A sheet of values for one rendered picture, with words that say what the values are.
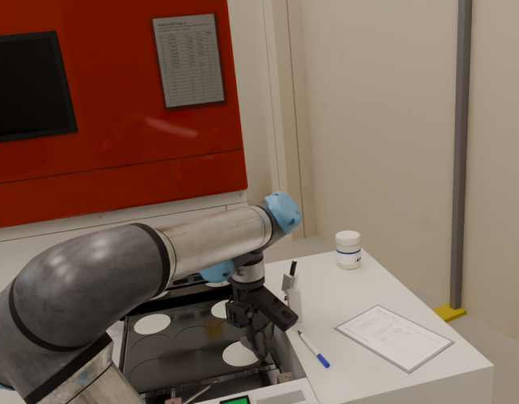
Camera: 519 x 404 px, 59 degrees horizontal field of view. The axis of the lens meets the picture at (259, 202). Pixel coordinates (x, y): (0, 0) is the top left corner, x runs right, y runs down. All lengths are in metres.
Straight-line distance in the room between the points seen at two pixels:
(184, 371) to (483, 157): 1.97
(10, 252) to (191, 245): 0.88
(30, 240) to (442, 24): 2.23
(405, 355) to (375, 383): 0.11
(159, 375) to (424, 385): 0.58
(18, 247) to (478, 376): 1.16
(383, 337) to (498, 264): 1.75
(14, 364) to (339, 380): 0.59
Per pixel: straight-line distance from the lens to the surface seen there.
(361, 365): 1.00
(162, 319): 1.36
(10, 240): 1.42
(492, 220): 2.71
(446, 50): 2.75
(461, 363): 1.03
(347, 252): 1.34
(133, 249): 0.53
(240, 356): 1.16
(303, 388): 0.96
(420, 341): 1.07
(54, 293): 0.52
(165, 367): 1.17
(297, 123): 3.84
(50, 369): 0.59
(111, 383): 0.62
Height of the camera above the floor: 1.58
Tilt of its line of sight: 18 degrees down
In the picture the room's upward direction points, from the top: 6 degrees counter-clockwise
